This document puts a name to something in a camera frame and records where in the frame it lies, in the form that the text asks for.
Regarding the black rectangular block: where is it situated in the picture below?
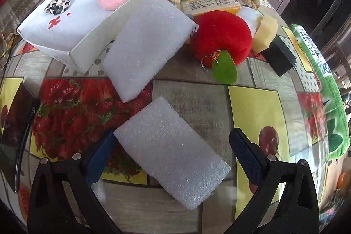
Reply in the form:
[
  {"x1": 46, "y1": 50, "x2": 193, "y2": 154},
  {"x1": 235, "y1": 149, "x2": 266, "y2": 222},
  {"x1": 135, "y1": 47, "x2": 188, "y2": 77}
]
[{"x1": 261, "y1": 35, "x2": 297, "y2": 77}]

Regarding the small white foam pad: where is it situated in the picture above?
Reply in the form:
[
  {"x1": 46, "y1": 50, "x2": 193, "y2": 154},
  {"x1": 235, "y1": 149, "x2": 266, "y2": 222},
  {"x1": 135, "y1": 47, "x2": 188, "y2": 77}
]
[{"x1": 113, "y1": 96, "x2": 231, "y2": 210}]

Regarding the red apple plush toy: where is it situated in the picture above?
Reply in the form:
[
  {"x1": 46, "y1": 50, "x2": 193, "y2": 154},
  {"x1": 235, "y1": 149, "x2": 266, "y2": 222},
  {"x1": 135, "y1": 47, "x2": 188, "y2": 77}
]
[{"x1": 189, "y1": 11, "x2": 253, "y2": 85}]

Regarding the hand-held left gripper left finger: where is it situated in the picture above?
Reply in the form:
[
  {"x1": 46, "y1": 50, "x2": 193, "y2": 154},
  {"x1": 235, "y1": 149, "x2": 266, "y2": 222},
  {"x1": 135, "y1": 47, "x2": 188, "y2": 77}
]
[{"x1": 27, "y1": 127, "x2": 122, "y2": 234}]

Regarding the green gum pack pillow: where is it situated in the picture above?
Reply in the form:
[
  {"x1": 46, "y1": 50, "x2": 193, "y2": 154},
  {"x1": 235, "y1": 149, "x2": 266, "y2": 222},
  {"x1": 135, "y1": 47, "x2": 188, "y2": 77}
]
[{"x1": 290, "y1": 23, "x2": 351, "y2": 160}]

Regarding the fruit print tablecloth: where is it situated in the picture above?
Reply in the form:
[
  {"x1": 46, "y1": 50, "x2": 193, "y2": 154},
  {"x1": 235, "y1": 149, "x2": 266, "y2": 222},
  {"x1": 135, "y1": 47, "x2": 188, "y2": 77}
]
[{"x1": 0, "y1": 0, "x2": 343, "y2": 234}]

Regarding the black white cow toy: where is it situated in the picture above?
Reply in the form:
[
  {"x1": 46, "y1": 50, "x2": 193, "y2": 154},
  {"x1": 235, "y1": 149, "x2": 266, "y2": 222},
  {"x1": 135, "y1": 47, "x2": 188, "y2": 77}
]
[{"x1": 45, "y1": 0, "x2": 72, "y2": 16}]

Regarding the yellow juice box plush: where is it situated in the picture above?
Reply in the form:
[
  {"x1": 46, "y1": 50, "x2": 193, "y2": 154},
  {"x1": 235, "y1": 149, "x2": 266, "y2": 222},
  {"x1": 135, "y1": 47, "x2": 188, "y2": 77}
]
[{"x1": 180, "y1": 0, "x2": 242, "y2": 15}]

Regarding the white cardboard box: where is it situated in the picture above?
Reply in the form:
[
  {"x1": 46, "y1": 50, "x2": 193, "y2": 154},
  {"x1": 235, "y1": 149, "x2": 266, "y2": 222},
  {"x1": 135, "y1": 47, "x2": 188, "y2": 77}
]
[{"x1": 17, "y1": 0, "x2": 178, "y2": 74}]

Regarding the yellow hexagonal sponge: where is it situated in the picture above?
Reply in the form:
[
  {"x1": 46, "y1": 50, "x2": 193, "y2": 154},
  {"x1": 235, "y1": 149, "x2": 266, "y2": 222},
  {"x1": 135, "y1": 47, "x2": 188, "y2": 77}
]
[{"x1": 252, "y1": 17, "x2": 278, "y2": 54}]

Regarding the wooden chair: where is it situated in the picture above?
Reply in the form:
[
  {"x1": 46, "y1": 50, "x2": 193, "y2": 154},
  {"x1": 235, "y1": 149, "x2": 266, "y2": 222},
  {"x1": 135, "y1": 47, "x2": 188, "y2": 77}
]
[{"x1": 319, "y1": 41, "x2": 351, "y2": 86}]

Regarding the large white foam pad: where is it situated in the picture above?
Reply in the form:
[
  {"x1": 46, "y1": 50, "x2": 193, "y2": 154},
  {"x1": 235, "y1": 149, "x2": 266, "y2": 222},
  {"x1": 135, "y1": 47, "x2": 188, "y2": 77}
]
[{"x1": 102, "y1": 0, "x2": 198, "y2": 103}]

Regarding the dark glossy panel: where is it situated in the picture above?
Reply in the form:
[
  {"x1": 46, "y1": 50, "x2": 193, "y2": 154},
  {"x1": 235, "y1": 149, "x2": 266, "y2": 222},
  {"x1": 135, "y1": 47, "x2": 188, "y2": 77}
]
[{"x1": 0, "y1": 83, "x2": 41, "y2": 193}]

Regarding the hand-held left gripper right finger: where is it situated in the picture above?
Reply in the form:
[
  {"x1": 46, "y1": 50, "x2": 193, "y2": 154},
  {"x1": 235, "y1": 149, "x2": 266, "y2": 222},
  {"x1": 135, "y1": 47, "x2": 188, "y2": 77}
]
[{"x1": 229, "y1": 128, "x2": 320, "y2": 234}]

